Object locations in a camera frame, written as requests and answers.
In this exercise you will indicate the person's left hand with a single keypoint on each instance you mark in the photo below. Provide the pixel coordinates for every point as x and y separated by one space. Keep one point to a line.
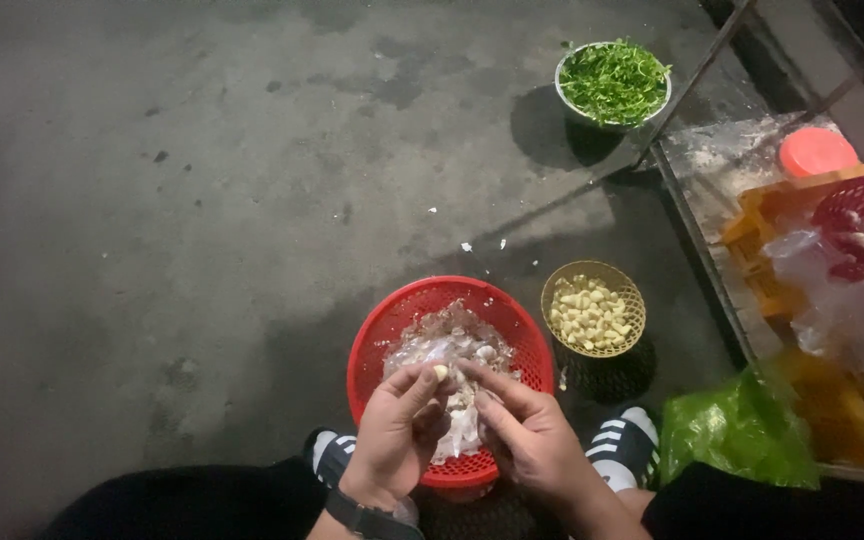
383 442

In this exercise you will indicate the person's right hand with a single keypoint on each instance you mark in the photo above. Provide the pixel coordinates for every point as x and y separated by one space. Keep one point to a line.
533 442

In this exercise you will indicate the peeled garlic clove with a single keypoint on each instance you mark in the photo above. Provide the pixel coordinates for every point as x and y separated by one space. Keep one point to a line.
440 371

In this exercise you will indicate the black white striped slipper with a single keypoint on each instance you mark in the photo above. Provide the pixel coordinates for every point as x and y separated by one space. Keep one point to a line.
623 450
334 457

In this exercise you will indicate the black wristwatch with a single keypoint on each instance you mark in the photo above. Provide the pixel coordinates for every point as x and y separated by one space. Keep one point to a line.
368 519

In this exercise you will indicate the heap of garlic peels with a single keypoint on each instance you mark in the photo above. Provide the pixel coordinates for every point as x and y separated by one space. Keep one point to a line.
451 345

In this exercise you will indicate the red plastic basket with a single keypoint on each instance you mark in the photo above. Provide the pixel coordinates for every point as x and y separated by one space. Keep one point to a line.
394 315

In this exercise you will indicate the pile of peeled garlic cloves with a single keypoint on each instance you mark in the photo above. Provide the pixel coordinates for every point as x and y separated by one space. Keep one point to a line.
589 313

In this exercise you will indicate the tan plastic basket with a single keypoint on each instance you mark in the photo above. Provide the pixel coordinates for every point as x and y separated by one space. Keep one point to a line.
631 300

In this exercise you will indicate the person's black trouser leg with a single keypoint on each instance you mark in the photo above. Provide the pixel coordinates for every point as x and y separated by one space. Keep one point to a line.
199 502
777 506

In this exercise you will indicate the green plastic bag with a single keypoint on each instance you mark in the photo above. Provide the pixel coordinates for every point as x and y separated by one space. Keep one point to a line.
732 431

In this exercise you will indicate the orange plastic crate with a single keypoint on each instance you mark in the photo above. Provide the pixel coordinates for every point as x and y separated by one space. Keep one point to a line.
766 217

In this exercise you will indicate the clear plastic bag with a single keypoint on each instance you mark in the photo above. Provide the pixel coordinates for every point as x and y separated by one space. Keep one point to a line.
844 315

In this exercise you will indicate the metal bowl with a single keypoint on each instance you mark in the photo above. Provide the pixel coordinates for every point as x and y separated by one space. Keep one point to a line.
568 105

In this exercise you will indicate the chopped green herbs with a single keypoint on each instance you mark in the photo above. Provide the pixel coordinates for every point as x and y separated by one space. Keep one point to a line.
614 81

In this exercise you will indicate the pink round lid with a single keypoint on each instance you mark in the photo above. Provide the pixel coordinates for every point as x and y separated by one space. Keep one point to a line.
816 151

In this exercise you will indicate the metal frame glass cart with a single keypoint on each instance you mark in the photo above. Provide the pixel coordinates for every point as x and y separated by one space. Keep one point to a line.
702 247

